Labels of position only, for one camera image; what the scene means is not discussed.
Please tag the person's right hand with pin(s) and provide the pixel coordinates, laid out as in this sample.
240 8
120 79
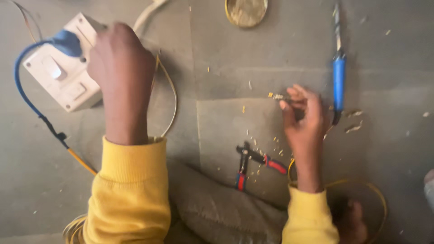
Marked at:
307 125

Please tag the person's left hand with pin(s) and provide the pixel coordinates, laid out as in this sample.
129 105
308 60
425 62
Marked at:
120 71

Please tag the white switch socket box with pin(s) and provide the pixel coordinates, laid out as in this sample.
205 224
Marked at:
64 84

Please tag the blue plug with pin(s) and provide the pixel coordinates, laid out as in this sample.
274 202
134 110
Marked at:
67 42

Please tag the person's bare foot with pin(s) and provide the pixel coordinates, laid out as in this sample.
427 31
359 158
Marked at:
352 222

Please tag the person's leg in grey trousers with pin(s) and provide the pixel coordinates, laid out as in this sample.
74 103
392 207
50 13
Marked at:
223 210

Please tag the round metal tin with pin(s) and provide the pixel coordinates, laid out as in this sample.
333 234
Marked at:
246 12

